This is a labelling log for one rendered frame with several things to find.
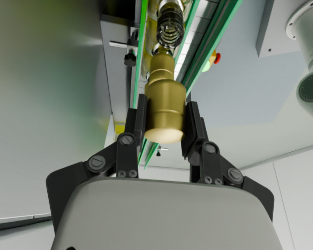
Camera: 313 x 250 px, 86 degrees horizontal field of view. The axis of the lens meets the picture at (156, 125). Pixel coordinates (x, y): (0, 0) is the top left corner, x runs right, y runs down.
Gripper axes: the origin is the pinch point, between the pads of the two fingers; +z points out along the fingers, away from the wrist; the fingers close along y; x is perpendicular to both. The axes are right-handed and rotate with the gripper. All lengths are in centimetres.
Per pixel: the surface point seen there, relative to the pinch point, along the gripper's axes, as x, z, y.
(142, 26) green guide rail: -3.1, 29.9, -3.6
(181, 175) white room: -540, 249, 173
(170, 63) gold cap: -0.8, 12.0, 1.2
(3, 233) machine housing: -10.8, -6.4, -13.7
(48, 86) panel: -2.2, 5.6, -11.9
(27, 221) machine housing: -18.2, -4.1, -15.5
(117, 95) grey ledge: -39, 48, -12
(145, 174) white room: -540, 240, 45
